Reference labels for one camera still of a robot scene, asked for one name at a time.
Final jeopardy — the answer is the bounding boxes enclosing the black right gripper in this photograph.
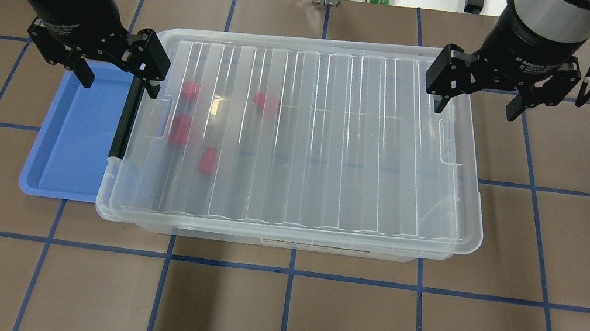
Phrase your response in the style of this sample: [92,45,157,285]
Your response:
[425,6,582,122]

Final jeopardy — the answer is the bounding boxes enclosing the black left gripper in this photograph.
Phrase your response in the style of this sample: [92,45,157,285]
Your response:
[27,0,171,99]

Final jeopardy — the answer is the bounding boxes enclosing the red block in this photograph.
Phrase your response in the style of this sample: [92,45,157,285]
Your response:
[167,114,192,147]
[198,146,218,177]
[180,81,201,103]

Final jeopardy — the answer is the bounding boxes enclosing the clear plastic storage box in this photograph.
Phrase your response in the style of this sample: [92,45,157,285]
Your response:
[93,15,509,285]

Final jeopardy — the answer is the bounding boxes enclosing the clear plastic box lid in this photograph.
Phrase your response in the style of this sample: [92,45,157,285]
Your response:
[108,1,511,272]

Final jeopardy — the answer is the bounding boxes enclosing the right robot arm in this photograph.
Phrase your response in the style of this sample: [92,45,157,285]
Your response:
[425,0,590,121]

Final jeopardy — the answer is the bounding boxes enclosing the blue plastic tray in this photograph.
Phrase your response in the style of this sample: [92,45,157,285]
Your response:
[19,63,133,203]

